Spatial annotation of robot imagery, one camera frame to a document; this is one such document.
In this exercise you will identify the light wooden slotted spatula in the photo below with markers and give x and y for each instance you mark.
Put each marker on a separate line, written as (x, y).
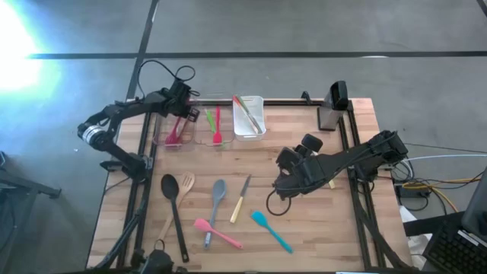
(187, 183)

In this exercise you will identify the red silicone spatula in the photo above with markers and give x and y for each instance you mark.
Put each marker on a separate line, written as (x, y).
(217, 137)

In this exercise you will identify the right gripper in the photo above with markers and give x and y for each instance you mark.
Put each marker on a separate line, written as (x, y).
(310, 175)

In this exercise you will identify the green silicone spatula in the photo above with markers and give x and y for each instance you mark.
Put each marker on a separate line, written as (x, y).
(210, 120)

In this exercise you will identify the black tripod stand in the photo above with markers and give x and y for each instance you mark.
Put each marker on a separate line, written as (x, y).
(23, 186)

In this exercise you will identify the clear plastic bin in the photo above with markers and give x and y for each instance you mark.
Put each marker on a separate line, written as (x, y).
(228, 129)
(160, 122)

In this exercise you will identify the white plastic bin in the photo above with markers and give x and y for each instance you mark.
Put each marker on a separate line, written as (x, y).
(239, 129)

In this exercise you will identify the black plastic ladle spoon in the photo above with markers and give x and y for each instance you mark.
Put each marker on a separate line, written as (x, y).
(170, 188)

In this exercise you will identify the white paper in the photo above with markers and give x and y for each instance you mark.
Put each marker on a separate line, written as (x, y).
(416, 243)

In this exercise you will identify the teal silicone spatula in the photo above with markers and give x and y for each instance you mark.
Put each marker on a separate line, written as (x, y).
(259, 218)

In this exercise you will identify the black clamp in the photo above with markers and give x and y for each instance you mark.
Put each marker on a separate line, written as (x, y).
(306, 96)

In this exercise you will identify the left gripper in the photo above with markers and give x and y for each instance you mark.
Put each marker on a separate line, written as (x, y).
(179, 97)

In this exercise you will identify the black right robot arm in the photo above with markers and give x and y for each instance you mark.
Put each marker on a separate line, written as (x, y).
(361, 156)

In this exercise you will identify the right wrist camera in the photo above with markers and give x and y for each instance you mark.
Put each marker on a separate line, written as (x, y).
(288, 158)

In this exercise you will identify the pink silicone spatula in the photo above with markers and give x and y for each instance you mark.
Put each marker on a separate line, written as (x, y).
(203, 225)

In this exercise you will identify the black power adapter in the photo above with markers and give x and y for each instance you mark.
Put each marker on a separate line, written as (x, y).
(409, 191)

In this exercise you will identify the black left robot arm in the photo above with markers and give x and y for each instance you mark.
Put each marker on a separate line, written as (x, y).
(114, 110)

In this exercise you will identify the black aluminium table frame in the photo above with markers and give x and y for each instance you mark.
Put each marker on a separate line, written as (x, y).
(285, 102)

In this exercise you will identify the black laptop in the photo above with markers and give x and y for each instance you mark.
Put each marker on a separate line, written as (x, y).
(456, 251)

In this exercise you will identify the red slotted spoon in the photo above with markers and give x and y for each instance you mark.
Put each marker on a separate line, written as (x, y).
(173, 137)

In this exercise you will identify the gray spoon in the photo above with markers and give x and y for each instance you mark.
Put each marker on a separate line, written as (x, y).
(218, 190)

